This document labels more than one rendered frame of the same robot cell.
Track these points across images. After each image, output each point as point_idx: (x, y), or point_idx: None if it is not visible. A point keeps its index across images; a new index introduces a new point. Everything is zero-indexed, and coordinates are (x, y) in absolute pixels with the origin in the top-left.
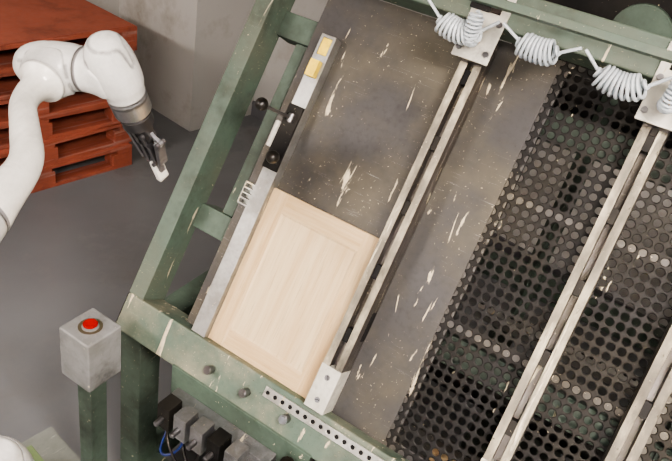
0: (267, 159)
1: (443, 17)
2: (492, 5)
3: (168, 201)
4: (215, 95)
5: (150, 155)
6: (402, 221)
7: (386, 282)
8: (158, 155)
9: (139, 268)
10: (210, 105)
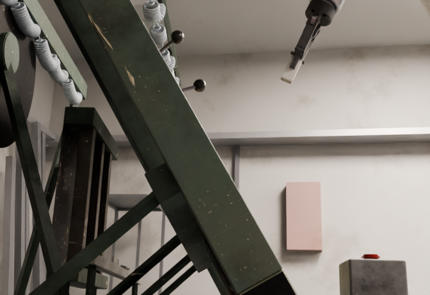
0: (205, 86)
1: (157, 2)
2: (166, 2)
3: (212, 144)
4: (142, 21)
5: (306, 51)
6: None
7: None
8: (308, 51)
9: (263, 235)
10: (148, 32)
